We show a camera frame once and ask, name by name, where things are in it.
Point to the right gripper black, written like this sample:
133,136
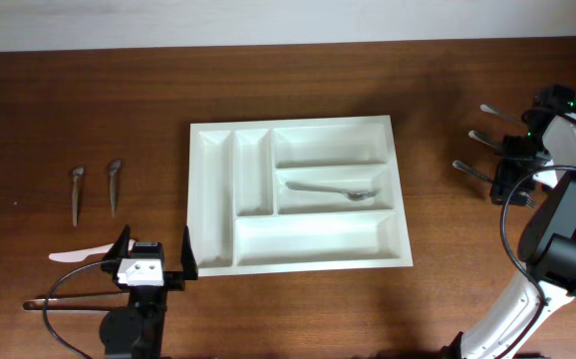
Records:
503,176

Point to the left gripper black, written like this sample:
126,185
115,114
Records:
175,279

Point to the metal fork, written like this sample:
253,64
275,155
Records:
353,195
472,172

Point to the metal tablespoon dark handle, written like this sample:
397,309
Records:
484,139

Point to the metal tablespoon silver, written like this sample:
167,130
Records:
493,111

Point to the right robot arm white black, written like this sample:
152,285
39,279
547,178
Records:
545,257

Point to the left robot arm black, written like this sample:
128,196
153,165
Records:
135,330

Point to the metal tongs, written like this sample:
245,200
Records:
92,302

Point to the pink plastic knife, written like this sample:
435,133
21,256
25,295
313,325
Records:
79,255

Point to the small metal teaspoon right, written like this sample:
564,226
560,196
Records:
113,170

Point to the small metal teaspoon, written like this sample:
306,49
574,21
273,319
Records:
77,174
113,170

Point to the small metal teaspoon left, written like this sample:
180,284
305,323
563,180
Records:
77,174

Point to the white plastic cutlery tray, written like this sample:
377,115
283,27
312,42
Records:
243,219

